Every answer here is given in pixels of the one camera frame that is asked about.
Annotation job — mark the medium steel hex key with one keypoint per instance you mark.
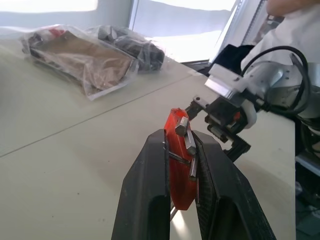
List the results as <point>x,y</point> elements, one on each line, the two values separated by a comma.
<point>190,143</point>

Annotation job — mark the clear bag with brown items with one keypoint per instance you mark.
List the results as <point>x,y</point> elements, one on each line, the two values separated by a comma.
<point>80,62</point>

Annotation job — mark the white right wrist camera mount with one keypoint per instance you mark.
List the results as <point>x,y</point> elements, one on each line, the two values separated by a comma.
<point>225,80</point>

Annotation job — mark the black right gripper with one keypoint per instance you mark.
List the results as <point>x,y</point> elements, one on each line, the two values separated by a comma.
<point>223,117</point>

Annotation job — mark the red hex key holder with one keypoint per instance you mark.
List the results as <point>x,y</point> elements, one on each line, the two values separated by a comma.
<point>178,182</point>

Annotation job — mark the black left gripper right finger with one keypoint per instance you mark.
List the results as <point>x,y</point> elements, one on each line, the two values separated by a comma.
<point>225,195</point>

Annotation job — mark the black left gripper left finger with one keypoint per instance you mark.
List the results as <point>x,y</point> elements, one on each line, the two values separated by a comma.
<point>142,175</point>

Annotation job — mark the thin steel hex key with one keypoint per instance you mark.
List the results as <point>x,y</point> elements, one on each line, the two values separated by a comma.
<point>178,158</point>

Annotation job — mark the largest steel hex key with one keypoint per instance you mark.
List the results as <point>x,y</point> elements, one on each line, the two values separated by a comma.
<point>183,125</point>

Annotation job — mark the person in white clothing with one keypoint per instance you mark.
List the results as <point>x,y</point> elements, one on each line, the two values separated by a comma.
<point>295,30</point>

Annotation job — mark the small steel hex key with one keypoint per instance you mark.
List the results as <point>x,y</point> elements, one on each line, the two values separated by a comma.
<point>193,167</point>

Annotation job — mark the aluminium frame profile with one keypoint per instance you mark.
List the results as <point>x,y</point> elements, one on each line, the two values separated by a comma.
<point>255,20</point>

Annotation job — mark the clear bag with black items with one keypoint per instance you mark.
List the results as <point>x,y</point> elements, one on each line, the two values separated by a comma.
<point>135,50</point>

